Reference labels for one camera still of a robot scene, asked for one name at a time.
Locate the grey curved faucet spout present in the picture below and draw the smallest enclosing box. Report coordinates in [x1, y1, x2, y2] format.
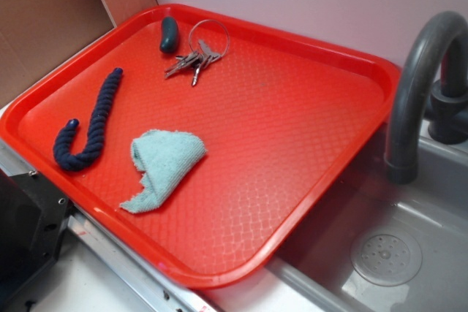
[384, 11, 467, 184]

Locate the navy blue twisted rope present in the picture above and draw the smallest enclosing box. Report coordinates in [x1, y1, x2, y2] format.
[53, 67, 124, 172]

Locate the grey plastic sink basin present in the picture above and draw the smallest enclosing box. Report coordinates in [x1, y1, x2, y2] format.
[268, 118, 468, 312]

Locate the dark green plastic pickle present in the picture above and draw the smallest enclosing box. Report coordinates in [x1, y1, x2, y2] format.
[159, 16, 179, 53]

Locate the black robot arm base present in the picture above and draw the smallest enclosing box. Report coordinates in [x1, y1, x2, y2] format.
[1, 172, 71, 311]

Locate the dark grey faucet handle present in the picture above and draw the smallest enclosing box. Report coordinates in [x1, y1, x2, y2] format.
[428, 58, 467, 145]

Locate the brown cardboard panel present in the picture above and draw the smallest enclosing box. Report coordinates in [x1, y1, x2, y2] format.
[1, 0, 157, 106]

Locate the silver key bunch on ring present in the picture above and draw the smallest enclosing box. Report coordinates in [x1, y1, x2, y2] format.
[164, 19, 231, 88]

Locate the light blue folded cloth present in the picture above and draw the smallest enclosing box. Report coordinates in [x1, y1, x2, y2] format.
[120, 129, 206, 214]

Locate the red plastic tray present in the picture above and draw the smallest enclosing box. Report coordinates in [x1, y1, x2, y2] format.
[1, 4, 400, 289]

